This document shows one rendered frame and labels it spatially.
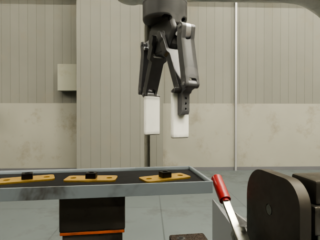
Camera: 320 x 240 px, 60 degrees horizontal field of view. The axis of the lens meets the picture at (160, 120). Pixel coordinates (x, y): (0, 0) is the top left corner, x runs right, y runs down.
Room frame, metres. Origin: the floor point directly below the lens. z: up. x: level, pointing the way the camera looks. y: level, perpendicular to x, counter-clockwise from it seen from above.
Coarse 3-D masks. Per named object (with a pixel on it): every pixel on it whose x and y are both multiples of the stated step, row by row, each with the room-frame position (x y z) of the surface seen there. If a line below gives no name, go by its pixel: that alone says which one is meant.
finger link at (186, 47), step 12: (180, 24) 0.41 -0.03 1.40; (192, 24) 0.42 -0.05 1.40; (180, 36) 0.41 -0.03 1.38; (192, 36) 0.42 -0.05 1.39; (180, 48) 0.41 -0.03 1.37; (192, 48) 0.41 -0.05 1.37; (180, 60) 0.41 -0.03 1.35; (192, 60) 0.41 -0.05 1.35; (180, 72) 0.41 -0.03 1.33; (192, 72) 0.41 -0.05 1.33; (192, 84) 0.40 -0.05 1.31
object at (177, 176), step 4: (160, 172) 0.47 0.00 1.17; (164, 172) 0.46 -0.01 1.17; (168, 172) 0.46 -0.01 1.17; (148, 176) 0.47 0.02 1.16; (152, 176) 0.47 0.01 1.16; (156, 176) 0.47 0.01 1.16; (160, 176) 0.47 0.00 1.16; (164, 176) 0.46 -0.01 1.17; (168, 176) 0.46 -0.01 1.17; (172, 176) 0.47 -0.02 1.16; (176, 176) 0.47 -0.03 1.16; (180, 176) 0.47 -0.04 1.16; (184, 176) 0.47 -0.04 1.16; (188, 176) 0.47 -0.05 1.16; (144, 180) 0.44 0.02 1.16; (148, 180) 0.44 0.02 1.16; (152, 180) 0.44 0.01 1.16; (156, 180) 0.44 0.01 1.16; (160, 180) 0.45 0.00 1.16; (164, 180) 0.45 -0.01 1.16; (168, 180) 0.45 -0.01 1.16
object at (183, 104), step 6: (180, 84) 0.42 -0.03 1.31; (186, 90) 0.41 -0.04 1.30; (180, 96) 0.42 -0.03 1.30; (186, 96) 0.42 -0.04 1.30; (180, 102) 0.42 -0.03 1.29; (186, 102) 0.42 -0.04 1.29; (180, 108) 0.42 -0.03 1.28; (186, 108) 0.42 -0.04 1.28; (180, 114) 0.42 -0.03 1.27; (186, 114) 0.42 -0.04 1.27
